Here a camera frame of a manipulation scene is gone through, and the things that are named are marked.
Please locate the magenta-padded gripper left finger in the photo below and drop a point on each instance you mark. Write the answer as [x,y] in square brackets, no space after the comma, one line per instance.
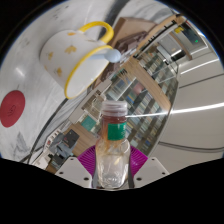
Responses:
[75,168]

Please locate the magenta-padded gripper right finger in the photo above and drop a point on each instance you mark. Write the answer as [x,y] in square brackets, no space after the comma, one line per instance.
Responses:
[150,166]

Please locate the clear plastic bottle white cap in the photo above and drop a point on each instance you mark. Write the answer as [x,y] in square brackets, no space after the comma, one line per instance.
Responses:
[112,153]

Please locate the dark grey architectural model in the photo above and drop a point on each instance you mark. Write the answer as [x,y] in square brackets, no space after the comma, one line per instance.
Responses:
[63,145]

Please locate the wide bookshelf full of books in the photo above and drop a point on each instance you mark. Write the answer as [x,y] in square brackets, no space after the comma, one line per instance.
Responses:
[143,100]

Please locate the white architectural model with ramp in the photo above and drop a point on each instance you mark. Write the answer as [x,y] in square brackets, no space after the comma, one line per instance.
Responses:
[91,103]

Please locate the long ceiling light strip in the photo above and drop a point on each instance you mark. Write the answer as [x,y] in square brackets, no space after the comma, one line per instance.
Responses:
[193,109]

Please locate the flat round red coaster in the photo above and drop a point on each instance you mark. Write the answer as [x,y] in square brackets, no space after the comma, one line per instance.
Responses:
[11,108]

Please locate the bookshelf behind glass partition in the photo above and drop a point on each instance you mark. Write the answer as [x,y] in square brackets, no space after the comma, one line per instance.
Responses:
[156,63]

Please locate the white mug yellow rim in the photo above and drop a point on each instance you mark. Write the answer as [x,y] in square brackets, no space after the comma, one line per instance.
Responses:
[70,53]

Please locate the light blue spoon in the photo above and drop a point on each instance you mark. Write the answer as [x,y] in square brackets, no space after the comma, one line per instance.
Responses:
[112,55]

